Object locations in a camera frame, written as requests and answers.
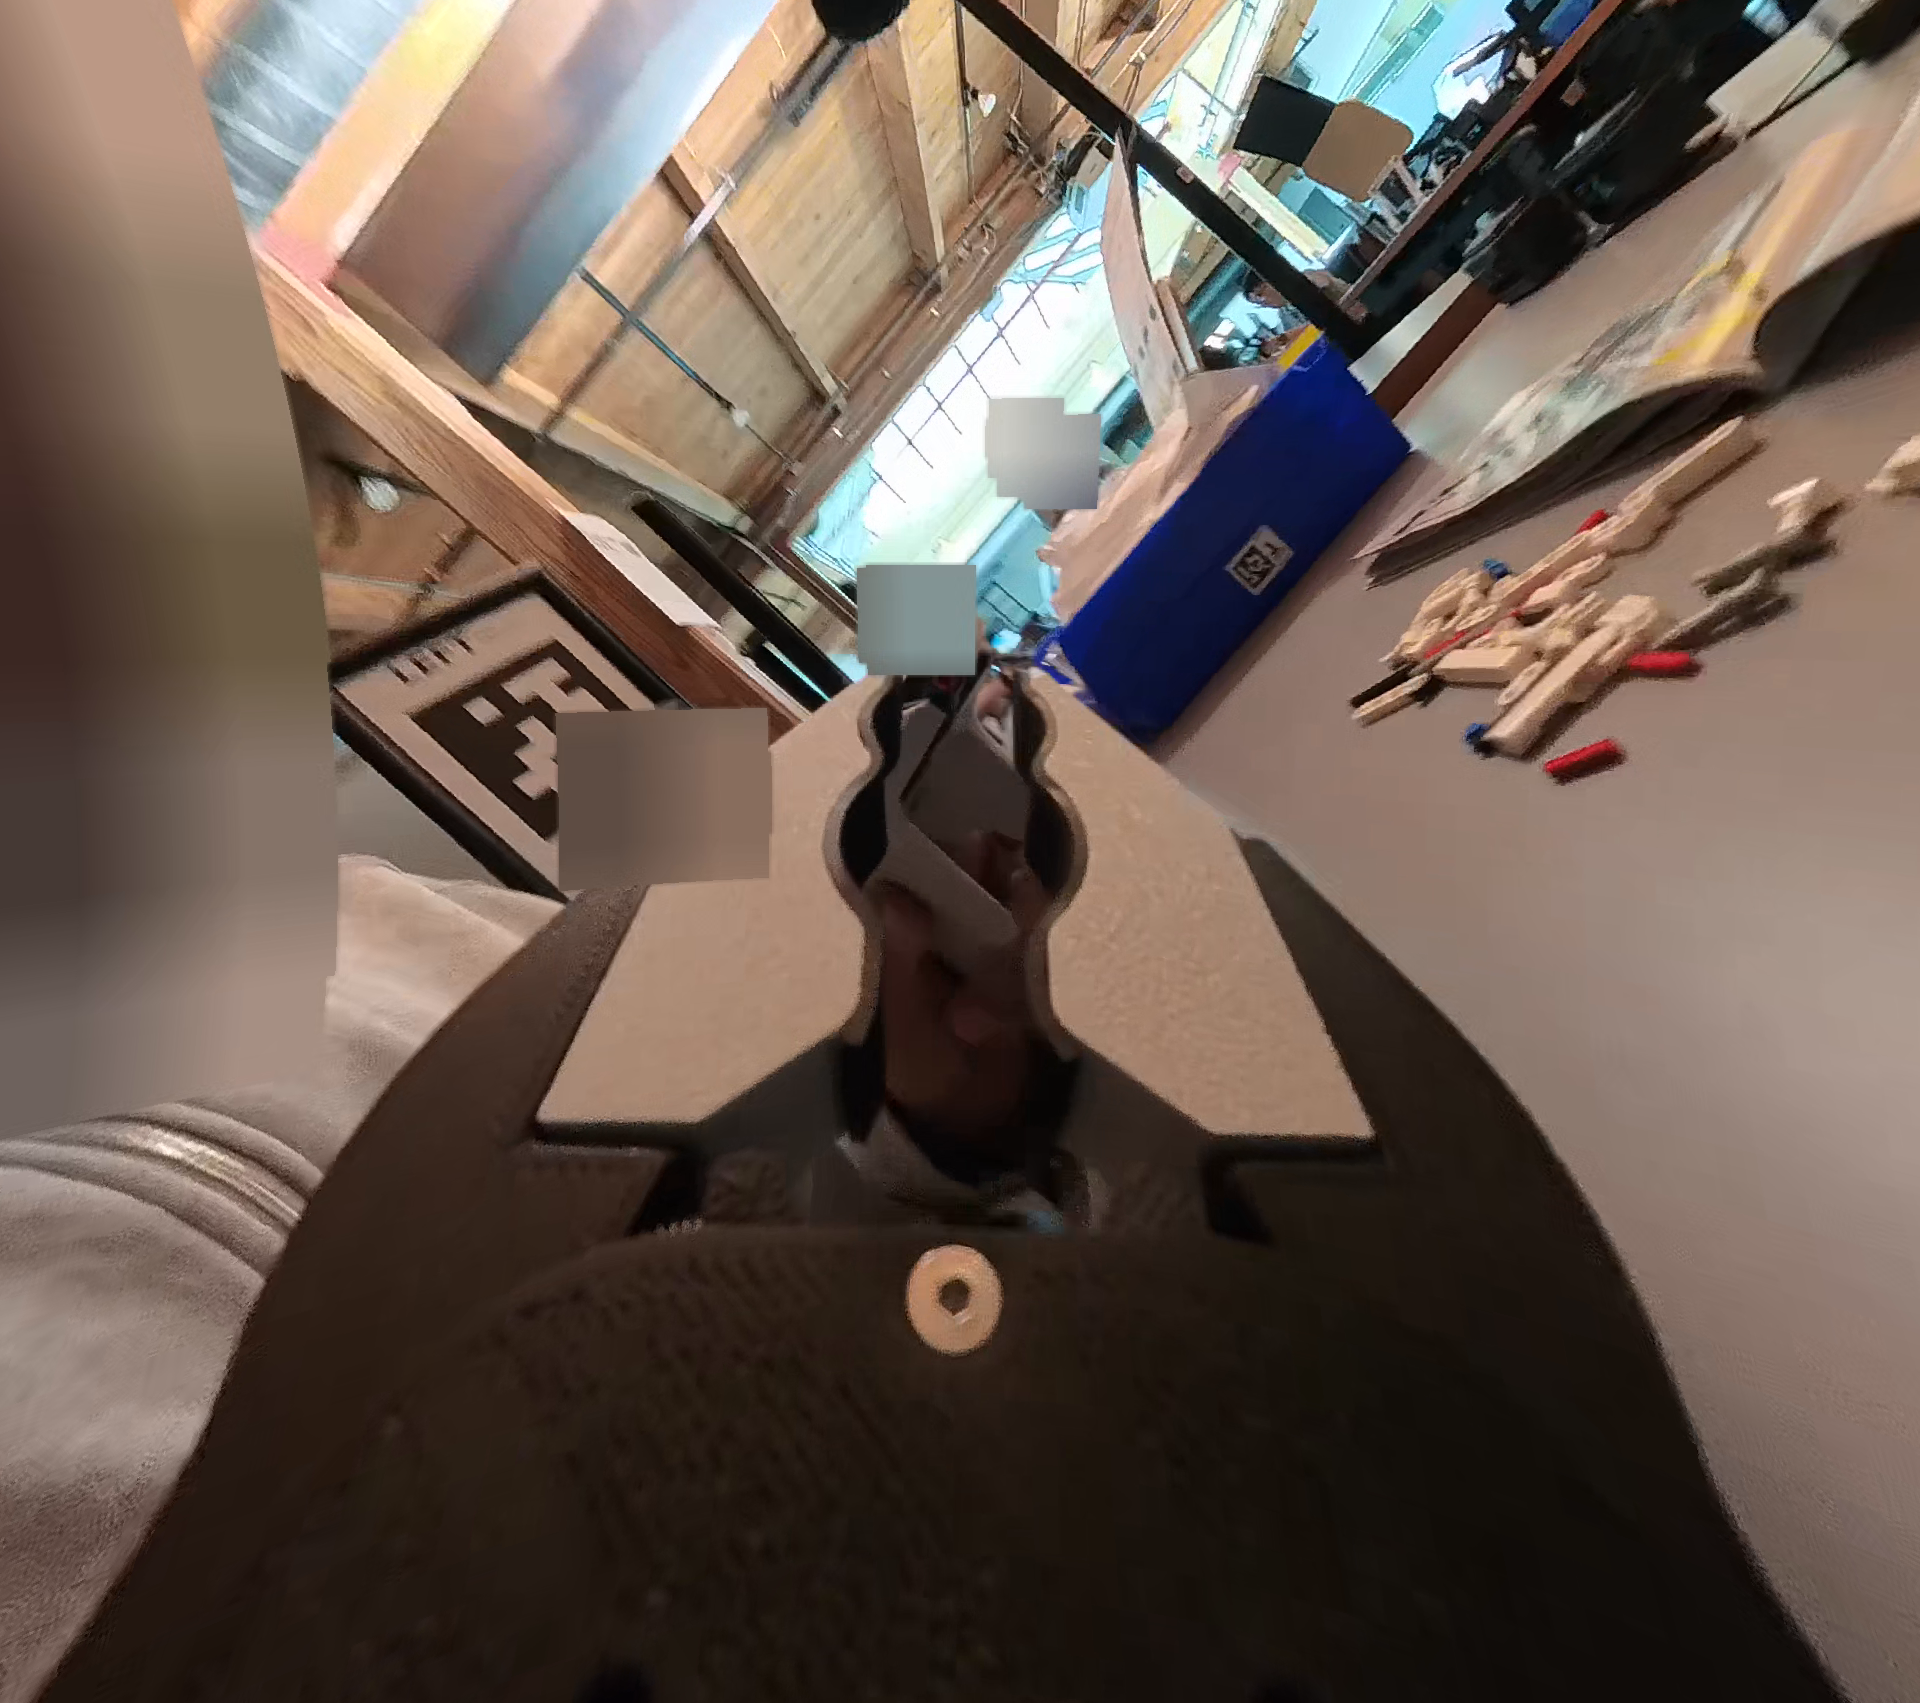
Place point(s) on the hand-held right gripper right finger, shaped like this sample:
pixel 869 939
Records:
pixel 1200 983

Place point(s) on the pile of lego pieces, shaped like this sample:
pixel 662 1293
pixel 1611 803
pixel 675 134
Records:
pixel 1560 638

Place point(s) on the red lego pin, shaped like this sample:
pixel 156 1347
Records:
pixel 1583 760

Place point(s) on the grey zip hoodie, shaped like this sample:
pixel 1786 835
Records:
pixel 134 1283

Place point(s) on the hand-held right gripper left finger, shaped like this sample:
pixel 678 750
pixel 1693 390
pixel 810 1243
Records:
pixel 705 983

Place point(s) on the blue plastic bin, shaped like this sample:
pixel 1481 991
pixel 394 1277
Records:
pixel 1200 564

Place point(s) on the person's left hand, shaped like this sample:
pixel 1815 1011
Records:
pixel 960 1027

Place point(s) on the white paper sheets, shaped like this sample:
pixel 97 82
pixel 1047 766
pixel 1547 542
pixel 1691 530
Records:
pixel 1148 292

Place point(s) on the person's left forearm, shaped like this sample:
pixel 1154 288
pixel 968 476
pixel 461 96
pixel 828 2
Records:
pixel 901 1169

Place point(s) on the open instruction booklet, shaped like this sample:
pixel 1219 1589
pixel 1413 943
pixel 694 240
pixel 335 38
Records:
pixel 1621 368

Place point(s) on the ceiling spotlight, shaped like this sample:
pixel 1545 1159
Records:
pixel 374 488

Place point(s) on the black and beige monitor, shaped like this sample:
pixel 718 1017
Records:
pixel 1291 120

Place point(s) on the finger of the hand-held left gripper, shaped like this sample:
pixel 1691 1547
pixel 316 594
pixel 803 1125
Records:
pixel 960 877
pixel 975 779

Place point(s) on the far desk with dark equipment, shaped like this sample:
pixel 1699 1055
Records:
pixel 1651 128

